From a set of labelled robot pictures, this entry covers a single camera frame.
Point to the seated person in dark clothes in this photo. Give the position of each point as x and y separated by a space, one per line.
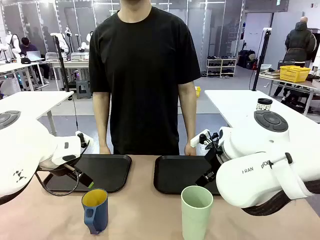
28 47

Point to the pale green tumbler cup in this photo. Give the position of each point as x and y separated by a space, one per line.
196 220

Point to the black camera stand pole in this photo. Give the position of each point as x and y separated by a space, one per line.
61 62
261 60

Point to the small yellow bin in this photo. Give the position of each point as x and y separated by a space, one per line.
198 91

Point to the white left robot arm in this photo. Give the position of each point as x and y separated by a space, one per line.
25 150

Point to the white background desk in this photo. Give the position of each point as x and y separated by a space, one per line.
72 64
17 67

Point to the person left forearm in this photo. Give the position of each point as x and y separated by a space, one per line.
187 115

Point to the person left hand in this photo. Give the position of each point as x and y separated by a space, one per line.
190 150

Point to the black white patterned travel cup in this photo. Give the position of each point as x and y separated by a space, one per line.
264 105

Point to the black bag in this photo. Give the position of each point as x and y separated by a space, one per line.
246 57

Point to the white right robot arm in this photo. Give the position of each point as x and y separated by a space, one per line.
250 185

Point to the clear plastic storage box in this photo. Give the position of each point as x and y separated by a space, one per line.
80 56
53 56

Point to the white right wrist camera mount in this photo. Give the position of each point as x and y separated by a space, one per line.
198 140

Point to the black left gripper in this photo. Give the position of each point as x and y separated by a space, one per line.
65 171

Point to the person right hand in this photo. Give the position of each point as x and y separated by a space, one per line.
105 150

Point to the white shoe rack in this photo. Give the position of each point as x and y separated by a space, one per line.
221 65

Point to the bald person in black jacket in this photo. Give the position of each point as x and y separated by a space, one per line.
298 45

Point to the person in black t-shirt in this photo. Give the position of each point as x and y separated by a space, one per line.
145 75

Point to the blue mug yellow inside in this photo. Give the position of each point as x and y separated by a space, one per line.
98 215

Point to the white work table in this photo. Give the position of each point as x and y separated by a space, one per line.
237 105
30 100

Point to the black plastic serving tray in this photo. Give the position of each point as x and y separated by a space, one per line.
107 170
180 172

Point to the grey step stool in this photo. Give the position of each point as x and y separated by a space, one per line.
83 89

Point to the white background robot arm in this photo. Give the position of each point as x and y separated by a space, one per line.
13 43
68 37
86 42

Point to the person right forearm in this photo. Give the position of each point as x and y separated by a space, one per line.
102 120

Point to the grey laptop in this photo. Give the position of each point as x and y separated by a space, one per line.
33 55

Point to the yellow plastic basket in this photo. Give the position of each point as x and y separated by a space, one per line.
295 73

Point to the background table with basket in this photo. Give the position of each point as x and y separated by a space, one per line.
300 85

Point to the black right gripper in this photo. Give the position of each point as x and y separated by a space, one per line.
213 160

